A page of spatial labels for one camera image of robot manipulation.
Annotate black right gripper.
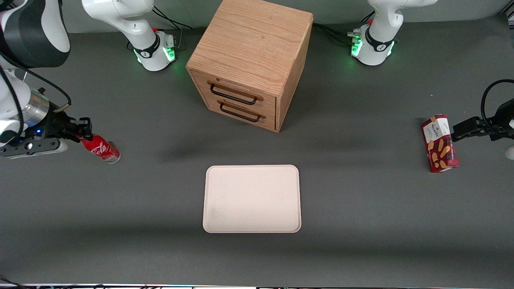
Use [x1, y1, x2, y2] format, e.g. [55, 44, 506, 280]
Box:
[37, 112, 94, 141]

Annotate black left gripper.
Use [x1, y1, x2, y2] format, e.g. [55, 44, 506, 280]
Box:
[451, 99, 514, 142]

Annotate red coke bottle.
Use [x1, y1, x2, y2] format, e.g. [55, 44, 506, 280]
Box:
[80, 134, 121, 164]

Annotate beige rectangular tray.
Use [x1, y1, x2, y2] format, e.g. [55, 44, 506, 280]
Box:
[202, 165, 302, 234]

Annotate red biscuit box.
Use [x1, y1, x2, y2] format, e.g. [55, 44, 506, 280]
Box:
[421, 114, 460, 173]

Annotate wooden drawer cabinet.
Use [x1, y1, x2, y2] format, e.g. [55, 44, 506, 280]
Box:
[186, 0, 314, 133]

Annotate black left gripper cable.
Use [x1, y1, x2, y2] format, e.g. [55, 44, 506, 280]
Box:
[481, 79, 514, 130]

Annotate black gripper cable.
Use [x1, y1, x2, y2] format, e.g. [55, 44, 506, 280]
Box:
[481, 79, 514, 130]
[0, 64, 72, 142]

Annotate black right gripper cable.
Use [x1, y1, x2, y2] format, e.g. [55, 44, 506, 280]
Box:
[0, 64, 72, 142]

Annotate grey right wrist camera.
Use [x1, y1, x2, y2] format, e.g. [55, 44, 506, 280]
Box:
[0, 137, 69, 159]

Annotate black right arm base cables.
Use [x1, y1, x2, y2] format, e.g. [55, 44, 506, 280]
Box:
[152, 6, 194, 52]

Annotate black arm base cables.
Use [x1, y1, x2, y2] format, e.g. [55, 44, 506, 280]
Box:
[312, 11, 375, 45]
[152, 6, 194, 52]

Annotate wooden drawer with black handle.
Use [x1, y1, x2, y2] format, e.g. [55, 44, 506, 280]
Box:
[191, 70, 277, 116]
[201, 93, 277, 132]

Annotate black left arm base cables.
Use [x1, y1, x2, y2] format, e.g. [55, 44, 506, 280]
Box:
[312, 11, 375, 45]

